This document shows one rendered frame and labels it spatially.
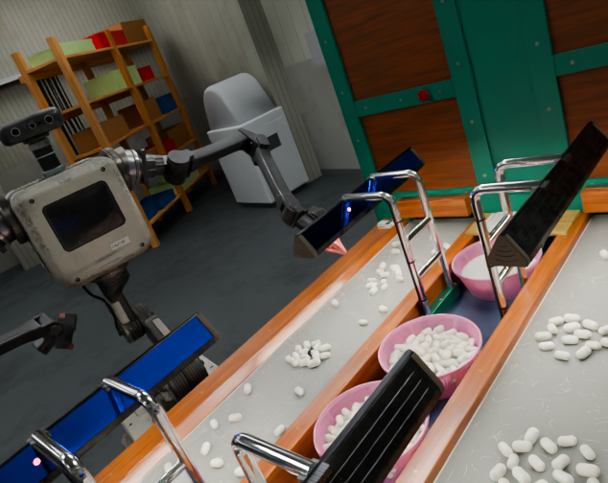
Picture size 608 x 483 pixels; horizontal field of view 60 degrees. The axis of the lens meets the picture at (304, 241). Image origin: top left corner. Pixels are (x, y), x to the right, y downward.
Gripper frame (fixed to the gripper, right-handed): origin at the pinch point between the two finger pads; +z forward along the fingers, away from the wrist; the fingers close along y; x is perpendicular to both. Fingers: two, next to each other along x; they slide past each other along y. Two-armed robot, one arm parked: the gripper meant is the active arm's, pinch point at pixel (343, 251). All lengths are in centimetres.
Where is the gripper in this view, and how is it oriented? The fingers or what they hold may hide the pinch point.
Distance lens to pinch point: 181.6
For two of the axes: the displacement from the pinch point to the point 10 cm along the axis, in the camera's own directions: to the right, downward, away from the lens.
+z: 7.6, 5.6, -3.3
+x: -1.9, 6.7, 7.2
